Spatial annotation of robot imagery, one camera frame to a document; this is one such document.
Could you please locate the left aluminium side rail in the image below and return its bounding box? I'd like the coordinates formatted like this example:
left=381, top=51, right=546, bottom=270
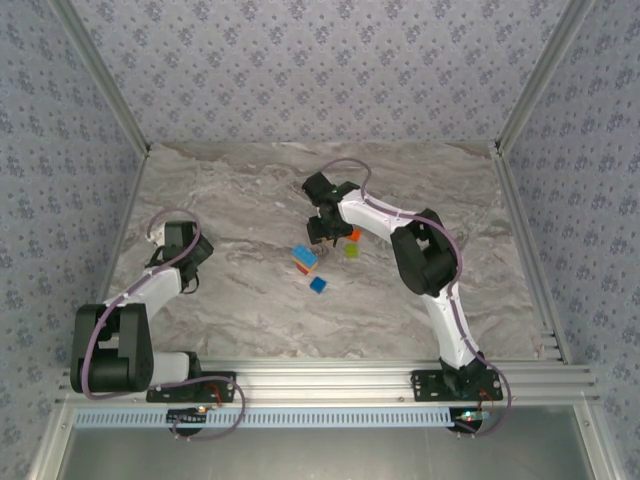
left=77, top=147, right=151, bottom=369

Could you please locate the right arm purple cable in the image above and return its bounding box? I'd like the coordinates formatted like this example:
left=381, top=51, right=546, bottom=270
left=322, top=157, right=515, bottom=439

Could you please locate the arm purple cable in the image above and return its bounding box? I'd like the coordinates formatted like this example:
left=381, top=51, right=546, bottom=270
left=82, top=207, right=246, bottom=442
left=322, top=157, right=515, bottom=439

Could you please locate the grey metal panel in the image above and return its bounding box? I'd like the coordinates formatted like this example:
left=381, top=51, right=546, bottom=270
left=29, top=404, right=616, bottom=480

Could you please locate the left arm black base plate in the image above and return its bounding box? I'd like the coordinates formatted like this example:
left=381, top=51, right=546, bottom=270
left=145, top=371, right=237, bottom=404

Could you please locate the slotted white cable duct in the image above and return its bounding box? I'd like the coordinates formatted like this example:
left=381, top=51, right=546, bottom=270
left=72, top=407, right=454, bottom=429

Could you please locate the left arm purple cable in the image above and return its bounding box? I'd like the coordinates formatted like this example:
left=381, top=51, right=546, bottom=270
left=82, top=207, right=246, bottom=442

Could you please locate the aluminium cross rail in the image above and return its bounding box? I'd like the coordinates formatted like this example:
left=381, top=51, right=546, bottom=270
left=54, top=357, right=601, bottom=406

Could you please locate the right aluminium side rail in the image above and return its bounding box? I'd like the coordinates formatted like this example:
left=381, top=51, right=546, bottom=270
left=489, top=144, right=574, bottom=366

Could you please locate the aluminium corner post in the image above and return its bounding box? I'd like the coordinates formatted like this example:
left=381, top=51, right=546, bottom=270
left=492, top=0, right=599, bottom=154
left=48, top=0, right=153, bottom=155

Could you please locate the long light blue lego brick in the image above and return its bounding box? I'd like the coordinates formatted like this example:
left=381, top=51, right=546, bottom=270
left=291, top=244, right=321, bottom=270

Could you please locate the right aluminium corner post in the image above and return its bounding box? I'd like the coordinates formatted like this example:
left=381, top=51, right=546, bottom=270
left=492, top=0, right=599, bottom=154

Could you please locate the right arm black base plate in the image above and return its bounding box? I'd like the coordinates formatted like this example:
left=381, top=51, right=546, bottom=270
left=409, top=369, right=504, bottom=404

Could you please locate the aluminium side rail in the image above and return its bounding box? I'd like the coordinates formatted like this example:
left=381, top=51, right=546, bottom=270
left=489, top=144, right=574, bottom=366
left=77, top=147, right=151, bottom=369

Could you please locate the left aluminium corner post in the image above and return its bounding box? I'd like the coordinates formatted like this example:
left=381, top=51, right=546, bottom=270
left=48, top=0, right=153, bottom=155

